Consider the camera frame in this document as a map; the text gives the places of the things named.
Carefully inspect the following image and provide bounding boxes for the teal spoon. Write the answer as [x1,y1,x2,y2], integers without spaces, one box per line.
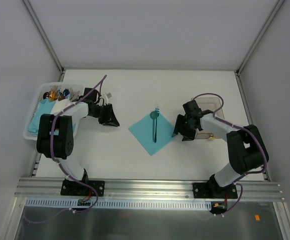
[149,110,159,143]

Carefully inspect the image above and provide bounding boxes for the blue paper napkin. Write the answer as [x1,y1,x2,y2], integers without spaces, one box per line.
[129,113,174,156]

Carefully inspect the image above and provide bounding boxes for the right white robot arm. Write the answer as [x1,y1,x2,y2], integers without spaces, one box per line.
[172,110,269,198]

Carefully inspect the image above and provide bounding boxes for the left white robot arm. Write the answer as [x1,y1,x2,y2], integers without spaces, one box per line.
[36,101,120,195]

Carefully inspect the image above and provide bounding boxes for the white napkin in basket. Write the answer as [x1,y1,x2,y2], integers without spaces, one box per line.
[50,98,71,115]

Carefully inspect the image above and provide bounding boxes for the white plastic basket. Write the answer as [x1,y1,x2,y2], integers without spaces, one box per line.
[23,82,84,141]

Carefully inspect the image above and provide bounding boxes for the clear plastic container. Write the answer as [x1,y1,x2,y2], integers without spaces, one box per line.
[200,110,227,140]

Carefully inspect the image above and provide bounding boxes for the gold utensil in basket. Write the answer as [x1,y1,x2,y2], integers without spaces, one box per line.
[42,86,60,102]

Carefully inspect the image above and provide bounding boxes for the stacked blue napkins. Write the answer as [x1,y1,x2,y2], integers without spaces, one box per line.
[27,99,55,136]

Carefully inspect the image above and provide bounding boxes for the orange tape piece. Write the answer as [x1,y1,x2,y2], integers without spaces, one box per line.
[254,215,261,221]

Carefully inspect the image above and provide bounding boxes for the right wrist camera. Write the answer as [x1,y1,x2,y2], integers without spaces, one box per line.
[182,100,202,116]

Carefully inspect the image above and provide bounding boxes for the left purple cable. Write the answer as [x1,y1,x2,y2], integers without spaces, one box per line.
[49,74,108,213]

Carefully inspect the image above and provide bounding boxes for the purple cable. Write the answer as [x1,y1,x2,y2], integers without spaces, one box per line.
[192,92,270,218]
[49,74,108,213]

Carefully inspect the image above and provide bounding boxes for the right black mount plate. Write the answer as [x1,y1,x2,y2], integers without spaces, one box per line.
[192,182,238,200]

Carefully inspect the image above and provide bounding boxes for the black mount plate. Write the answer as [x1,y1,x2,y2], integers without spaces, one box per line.
[60,179,105,197]
[192,182,238,200]

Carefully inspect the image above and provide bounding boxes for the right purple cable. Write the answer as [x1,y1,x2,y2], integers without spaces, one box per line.
[192,92,270,218]

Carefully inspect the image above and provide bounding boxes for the left black mount plate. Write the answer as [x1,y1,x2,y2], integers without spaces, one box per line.
[60,179,105,197]

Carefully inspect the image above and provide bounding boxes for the aluminium rail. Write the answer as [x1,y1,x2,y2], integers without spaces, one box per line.
[14,177,286,202]

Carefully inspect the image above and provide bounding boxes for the white cable duct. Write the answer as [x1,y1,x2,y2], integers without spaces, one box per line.
[24,197,212,211]

